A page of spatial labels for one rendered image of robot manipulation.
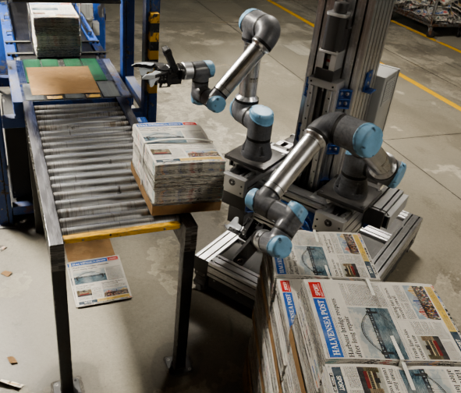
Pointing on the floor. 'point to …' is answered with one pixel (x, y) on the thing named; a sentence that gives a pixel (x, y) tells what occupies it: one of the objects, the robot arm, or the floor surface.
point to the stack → (280, 285)
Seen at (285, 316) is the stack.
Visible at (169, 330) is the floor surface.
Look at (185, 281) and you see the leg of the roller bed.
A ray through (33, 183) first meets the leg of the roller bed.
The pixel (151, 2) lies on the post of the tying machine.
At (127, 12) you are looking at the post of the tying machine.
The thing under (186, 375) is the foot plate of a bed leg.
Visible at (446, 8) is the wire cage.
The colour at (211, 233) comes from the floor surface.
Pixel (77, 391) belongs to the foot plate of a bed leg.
